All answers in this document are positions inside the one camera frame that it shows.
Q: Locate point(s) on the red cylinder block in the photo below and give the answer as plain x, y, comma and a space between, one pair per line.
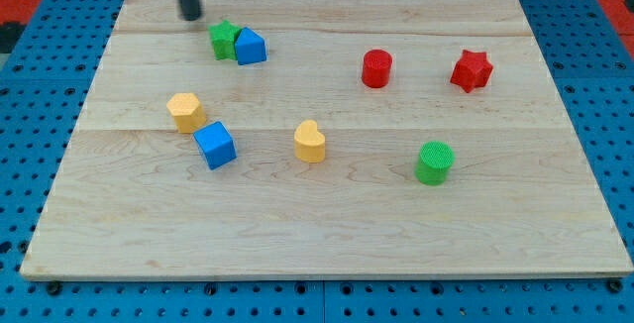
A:
376, 70

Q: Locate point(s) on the blue cube block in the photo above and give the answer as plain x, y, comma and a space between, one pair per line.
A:
215, 144

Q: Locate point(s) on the red star block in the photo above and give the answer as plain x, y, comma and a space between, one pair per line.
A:
471, 71

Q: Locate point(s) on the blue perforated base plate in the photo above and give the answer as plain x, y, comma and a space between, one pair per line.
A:
43, 85

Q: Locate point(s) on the green star block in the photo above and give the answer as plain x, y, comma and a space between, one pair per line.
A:
223, 37

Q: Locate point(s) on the green cylinder block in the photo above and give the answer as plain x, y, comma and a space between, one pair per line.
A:
434, 162

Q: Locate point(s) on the yellow heart block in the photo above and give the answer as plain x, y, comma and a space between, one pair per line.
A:
309, 142

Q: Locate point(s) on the light wooden board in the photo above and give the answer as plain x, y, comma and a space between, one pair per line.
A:
133, 198

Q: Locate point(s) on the yellow hexagon block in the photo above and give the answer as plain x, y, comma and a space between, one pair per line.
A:
186, 112

